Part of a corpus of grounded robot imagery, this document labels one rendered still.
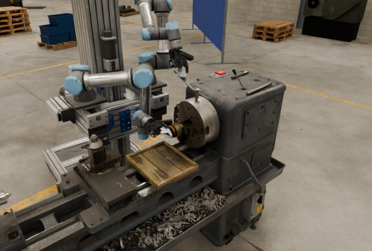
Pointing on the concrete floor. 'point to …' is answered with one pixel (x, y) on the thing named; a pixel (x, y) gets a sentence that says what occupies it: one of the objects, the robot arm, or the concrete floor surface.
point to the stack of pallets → (5, 12)
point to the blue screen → (211, 8)
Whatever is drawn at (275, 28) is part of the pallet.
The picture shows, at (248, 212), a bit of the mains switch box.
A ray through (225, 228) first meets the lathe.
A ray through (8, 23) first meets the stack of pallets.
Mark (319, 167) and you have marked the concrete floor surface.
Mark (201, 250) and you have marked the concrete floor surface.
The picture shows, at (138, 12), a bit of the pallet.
